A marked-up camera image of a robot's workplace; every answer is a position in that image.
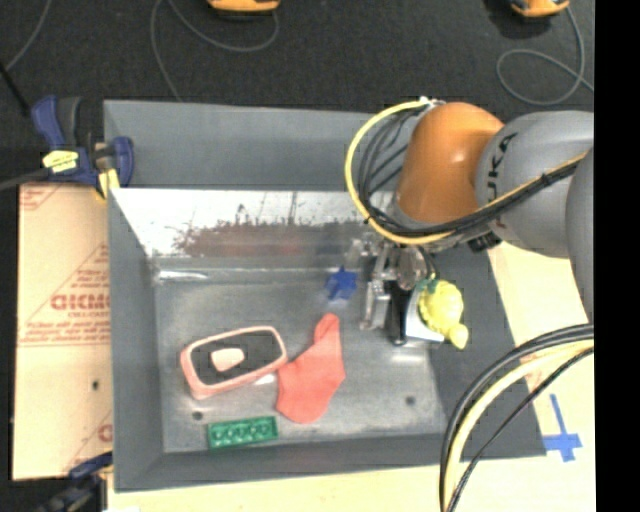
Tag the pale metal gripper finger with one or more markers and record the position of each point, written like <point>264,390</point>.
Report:
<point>382,312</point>
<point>367,312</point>

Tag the small blue toy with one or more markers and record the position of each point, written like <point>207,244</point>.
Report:
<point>341,284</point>

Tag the yellow toy fruit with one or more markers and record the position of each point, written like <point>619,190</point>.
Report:
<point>442,307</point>

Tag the red-orange cloth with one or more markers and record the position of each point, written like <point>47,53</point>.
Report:
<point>312,380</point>

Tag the dark green flat block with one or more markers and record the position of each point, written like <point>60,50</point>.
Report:
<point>242,432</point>

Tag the pink and black box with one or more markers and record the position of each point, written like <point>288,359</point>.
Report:
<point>197,377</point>

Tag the grey metal bin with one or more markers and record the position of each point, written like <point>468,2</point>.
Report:
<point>240,150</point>

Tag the brown cardboard board, red print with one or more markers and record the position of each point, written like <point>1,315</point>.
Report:
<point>60,280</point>

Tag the black cylinder on white bracket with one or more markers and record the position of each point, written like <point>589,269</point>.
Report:
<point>398,320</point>

